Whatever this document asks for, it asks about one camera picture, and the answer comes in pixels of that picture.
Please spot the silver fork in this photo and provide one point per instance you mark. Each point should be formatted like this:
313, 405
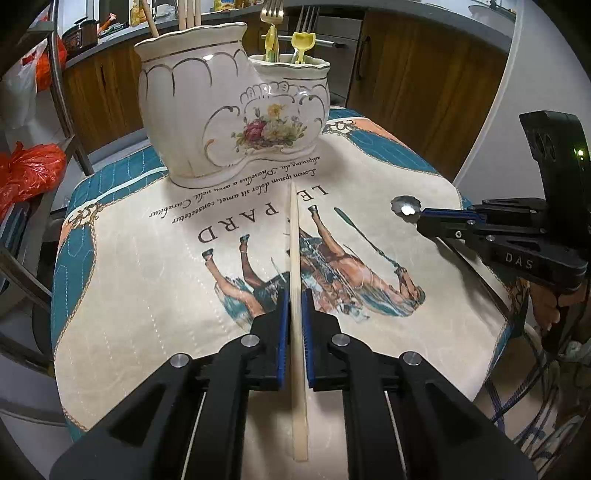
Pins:
307, 18

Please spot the large red plastic bag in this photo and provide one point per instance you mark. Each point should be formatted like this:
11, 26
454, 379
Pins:
32, 170

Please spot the metal rack frame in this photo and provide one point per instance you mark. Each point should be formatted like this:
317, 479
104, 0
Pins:
69, 115

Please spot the wooden kitchen cabinet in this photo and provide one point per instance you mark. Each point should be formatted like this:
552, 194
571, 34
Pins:
415, 92

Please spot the stainless steel oven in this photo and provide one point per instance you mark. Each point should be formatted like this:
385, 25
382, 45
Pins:
341, 69

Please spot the printed horse table cloth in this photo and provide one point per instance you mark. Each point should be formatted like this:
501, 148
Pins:
138, 277

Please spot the grey kitchen countertop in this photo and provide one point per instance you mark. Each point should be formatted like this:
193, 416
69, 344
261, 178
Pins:
438, 23

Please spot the floral ceramic utensil holder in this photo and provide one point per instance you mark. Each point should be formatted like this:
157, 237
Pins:
194, 115

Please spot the yellow plastic spoon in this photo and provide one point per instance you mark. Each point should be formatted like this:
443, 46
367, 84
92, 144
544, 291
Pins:
303, 41

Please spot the silver spoon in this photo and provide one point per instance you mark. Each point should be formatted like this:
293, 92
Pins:
406, 210

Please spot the dark cooking pot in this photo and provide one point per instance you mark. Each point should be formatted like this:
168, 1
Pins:
78, 34

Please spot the white plastic bag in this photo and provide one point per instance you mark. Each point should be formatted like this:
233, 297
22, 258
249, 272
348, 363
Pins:
18, 87

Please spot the yellow green plastic fork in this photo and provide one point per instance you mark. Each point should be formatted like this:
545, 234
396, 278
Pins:
271, 41

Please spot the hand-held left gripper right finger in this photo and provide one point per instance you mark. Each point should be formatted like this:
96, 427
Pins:
308, 341

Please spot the person's right hand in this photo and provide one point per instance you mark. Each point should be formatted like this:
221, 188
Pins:
545, 309

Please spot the gold fork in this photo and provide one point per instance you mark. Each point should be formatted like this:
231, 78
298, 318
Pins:
272, 11

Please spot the small red plastic bag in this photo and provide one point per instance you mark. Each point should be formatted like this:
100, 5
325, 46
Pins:
48, 69

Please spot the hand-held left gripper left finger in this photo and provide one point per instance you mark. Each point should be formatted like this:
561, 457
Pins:
281, 341

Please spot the yellow food package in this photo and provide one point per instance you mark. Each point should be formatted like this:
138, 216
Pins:
225, 4

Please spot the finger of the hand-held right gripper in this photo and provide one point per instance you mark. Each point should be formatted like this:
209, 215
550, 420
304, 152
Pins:
443, 213
452, 233

